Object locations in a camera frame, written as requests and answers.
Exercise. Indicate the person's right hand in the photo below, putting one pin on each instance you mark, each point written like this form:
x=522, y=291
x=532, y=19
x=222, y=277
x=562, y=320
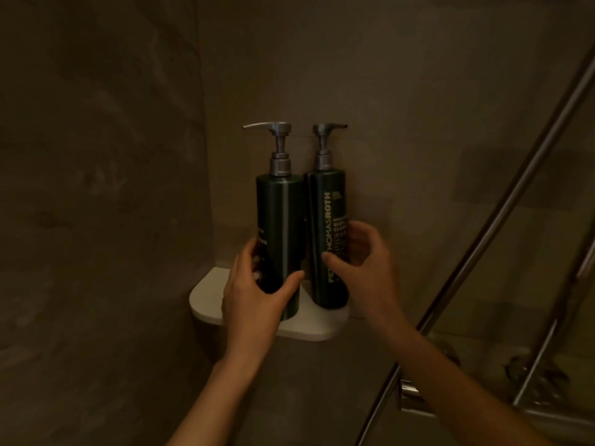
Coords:
x=372, y=278

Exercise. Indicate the person's left hand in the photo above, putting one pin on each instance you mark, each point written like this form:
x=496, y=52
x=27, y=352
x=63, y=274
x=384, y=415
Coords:
x=251, y=311

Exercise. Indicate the person's left thumb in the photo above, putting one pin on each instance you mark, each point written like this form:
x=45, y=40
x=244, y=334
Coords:
x=288, y=287

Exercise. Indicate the person's right thumb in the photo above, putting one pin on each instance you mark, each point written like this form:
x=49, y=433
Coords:
x=337, y=265

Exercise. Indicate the dark green lettered pump bottle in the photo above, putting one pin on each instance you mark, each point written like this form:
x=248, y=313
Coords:
x=327, y=218

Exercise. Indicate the person's left forearm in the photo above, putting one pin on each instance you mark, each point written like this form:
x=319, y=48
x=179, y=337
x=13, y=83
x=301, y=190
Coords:
x=218, y=404

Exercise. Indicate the white corner shelf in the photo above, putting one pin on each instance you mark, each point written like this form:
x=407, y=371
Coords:
x=307, y=322

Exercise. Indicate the chrome shower mixer valve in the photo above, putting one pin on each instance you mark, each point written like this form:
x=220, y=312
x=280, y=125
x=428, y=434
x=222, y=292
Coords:
x=520, y=380

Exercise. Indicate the chrome shower rail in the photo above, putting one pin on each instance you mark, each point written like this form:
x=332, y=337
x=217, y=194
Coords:
x=502, y=213

